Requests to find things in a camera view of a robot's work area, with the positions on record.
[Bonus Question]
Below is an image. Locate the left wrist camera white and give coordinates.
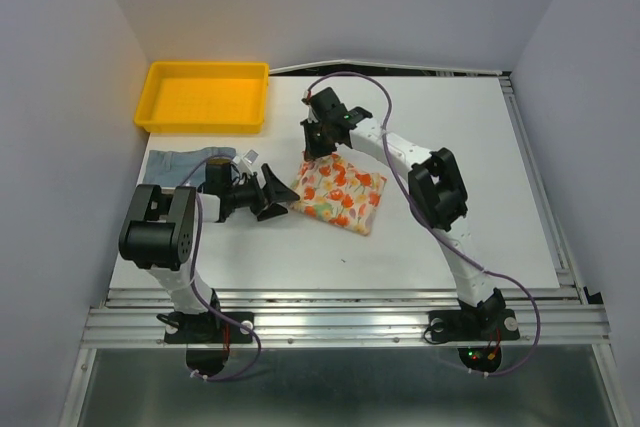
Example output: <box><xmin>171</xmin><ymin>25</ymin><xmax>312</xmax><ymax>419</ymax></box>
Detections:
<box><xmin>233</xmin><ymin>149</ymin><xmax>259</xmax><ymax>176</ymax></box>

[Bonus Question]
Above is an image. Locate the folded light blue skirt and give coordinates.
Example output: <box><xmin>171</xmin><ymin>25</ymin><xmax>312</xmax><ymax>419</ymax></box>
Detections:
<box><xmin>142</xmin><ymin>147</ymin><xmax>236</xmax><ymax>188</ymax></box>

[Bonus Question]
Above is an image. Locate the yellow plastic tray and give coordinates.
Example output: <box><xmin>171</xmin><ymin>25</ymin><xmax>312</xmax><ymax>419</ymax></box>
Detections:
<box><xmin>134</xmin><ymin>61</ymin><xmax>270</xmax><ymax>135</ymax></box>

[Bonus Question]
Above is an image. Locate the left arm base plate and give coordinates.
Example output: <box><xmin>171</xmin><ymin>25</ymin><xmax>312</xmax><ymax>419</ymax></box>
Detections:
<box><xmin>156</xmin><ymin>311</ymin><xmax>254</xmax><ymax>345</ymax></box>

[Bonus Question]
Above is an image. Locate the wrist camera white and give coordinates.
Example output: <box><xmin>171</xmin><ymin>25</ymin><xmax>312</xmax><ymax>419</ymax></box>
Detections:
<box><xmin>233</xmin><ymin>149</ymin><xmax>259</xmax><ymax>176</ymax></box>
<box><xmin>302</xmin><ymin>90</ymin><xmax>318</xmax><ymax>123</ymax></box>

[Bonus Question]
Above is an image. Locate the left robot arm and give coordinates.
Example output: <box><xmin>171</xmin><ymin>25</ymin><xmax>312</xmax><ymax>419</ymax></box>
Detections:
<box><xmin>118</xmin><ymin>157</ymin><xmax>299</xmax><ymax>345</ymax></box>

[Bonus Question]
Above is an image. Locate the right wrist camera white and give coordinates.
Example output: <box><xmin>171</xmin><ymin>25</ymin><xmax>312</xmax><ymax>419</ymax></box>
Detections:
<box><xmin>302</xmin><ymin>90</ymin><xmax>318</xmax><ymax>123</ymax></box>

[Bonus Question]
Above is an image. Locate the floral orange skirt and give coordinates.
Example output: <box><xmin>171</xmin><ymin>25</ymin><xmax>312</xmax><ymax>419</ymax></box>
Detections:
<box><xmin>291</xmin><ymin>154</ymin><xmax>387</xmax><ymax>236</ymax></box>

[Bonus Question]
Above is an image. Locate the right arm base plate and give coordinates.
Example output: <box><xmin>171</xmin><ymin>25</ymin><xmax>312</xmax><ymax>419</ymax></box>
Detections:
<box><xmin>423</xmin><ymin>309</ymin><xmax>520</xmax><ymax>344</ymax></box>

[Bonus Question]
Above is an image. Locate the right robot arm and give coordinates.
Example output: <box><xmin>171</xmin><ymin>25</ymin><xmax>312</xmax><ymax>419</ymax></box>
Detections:
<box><xmin>301</xmin><ymin>88</ymin><xmax>520</xmax><ymax>343</ymax></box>

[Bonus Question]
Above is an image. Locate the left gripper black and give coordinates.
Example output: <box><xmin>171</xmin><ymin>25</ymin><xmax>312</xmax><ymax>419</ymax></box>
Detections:
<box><xmin>226</xmin><ymin>165</ymin><xmax>299</xmax><ymax>222</ymax></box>

